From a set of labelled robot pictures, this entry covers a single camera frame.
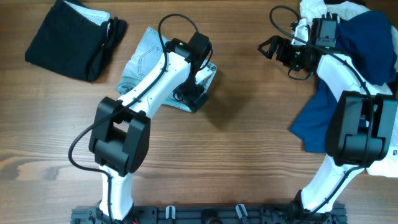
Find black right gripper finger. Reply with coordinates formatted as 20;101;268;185
258;35;284;49
257;45;277;59

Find light blue denim shorts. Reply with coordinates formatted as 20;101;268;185
116;27;217;112

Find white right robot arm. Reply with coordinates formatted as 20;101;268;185
258;35;397;220

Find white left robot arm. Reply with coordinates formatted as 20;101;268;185
89;33;213;223

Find white printed t-shirt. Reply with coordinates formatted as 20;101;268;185
292;0;398;178

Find dark blue t-shirt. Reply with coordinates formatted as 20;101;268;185
290;11;397;153

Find white mesh folded garment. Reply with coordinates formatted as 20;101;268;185
64;0;111;33

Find folded black garment stack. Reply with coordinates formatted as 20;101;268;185
25;1;127;82

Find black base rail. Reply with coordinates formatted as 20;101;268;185
70;203;348;224

